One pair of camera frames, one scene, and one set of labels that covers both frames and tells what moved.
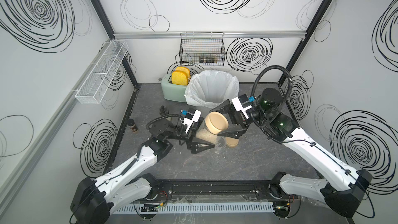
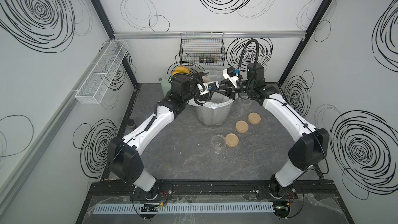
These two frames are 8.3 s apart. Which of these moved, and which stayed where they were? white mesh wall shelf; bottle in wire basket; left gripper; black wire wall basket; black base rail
Moved: left gripper
Stayed: bottle in wire basket; black wire wall basket; black base rail; white mesh wall shelf
